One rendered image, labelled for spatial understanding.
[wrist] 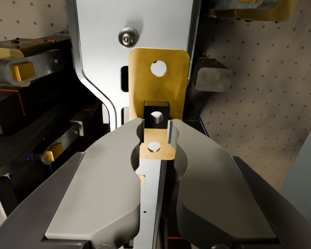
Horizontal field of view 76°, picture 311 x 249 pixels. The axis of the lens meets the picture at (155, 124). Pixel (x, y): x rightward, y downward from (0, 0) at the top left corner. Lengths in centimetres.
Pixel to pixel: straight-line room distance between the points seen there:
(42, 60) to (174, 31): 23
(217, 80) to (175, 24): 14
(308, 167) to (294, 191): 31
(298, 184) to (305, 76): 166
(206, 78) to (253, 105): 44
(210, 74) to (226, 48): 32
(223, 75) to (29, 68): 34
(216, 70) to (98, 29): 23
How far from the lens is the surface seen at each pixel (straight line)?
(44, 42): 45
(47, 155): 41
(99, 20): 39
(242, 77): 78
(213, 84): 43
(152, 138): 15
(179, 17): 39
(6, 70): 35
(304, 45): 85
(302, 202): 265
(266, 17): 38
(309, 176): 241
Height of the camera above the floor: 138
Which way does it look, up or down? 61 degrees down
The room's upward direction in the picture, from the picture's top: 178 degrees clockwise
